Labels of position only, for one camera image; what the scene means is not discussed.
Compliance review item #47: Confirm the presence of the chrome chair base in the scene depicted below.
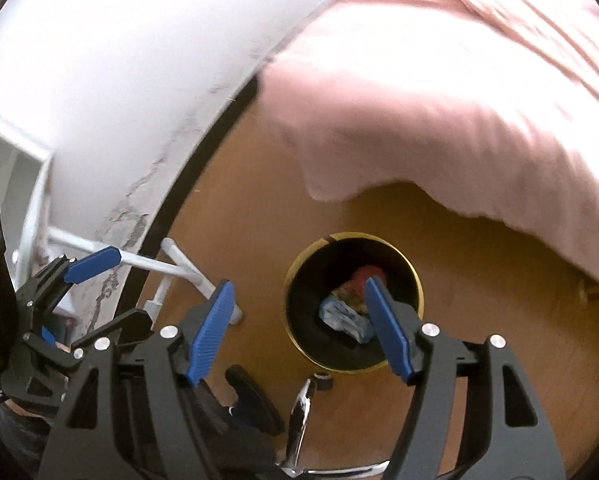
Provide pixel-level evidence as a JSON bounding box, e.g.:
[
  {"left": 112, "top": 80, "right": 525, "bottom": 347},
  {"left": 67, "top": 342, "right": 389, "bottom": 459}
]
[{"left": 277, "top": 377, "right": 396, "bottom": 479}]

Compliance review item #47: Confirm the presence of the red crumpled wrapper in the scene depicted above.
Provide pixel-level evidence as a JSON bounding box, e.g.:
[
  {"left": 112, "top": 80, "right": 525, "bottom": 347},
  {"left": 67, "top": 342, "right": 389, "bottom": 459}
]
[{"left": 352, "top": 266, "right": 388, "bottom": 291}]

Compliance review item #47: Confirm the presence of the large black chair caster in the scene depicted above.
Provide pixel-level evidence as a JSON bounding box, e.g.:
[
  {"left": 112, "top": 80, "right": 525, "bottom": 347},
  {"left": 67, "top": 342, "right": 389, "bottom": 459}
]
[{"left": 224, "top": 365, "right": 287, "bottom": 437}]

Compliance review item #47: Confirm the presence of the person's left forearm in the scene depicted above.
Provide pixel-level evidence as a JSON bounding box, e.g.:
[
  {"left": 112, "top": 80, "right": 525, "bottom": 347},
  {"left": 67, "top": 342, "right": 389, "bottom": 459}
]
[{"left": 0, "top": 399, "right": 56, "bottom": 480}]

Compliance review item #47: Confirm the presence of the black bin with gold rim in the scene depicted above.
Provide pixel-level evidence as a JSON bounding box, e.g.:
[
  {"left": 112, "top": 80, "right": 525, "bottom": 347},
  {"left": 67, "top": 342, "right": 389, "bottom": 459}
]
[{"left": 284, "top": 231, "right": 424, "bottom": 375}]

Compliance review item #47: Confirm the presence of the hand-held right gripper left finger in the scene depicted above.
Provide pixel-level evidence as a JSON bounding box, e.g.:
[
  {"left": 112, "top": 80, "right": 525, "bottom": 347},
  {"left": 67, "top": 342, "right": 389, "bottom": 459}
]
[{"left": 38, "top": 279, "right": 238, "bottom": 480}]

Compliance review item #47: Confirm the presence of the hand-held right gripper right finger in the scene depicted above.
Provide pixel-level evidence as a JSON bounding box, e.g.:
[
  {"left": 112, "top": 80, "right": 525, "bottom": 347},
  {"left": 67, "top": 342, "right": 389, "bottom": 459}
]
[{"left": 364, "top": 276, "right": 568, "bottom": 480}]

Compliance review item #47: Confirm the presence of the pink blanket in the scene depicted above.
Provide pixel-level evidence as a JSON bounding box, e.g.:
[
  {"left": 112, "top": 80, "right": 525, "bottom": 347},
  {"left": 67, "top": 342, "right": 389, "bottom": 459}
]
[{"left": 256, "top": 0, "right": 599, "bottom": 292}]

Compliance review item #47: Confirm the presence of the blue and white crumpled wrapper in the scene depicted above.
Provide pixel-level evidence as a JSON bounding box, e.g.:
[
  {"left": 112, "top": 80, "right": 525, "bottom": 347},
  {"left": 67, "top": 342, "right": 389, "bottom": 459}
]
[{"left": 319, "top": 294, "right": 376, "bottom": 344}]

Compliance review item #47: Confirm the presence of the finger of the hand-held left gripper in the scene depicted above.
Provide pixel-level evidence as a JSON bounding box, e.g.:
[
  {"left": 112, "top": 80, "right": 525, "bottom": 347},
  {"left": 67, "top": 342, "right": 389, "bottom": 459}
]
[
  {"left": 27, "top": 308, "right": 153, "bottom": 363},
  {"left": 16, "top": 246, "right": 123, "bottom": 311}
]

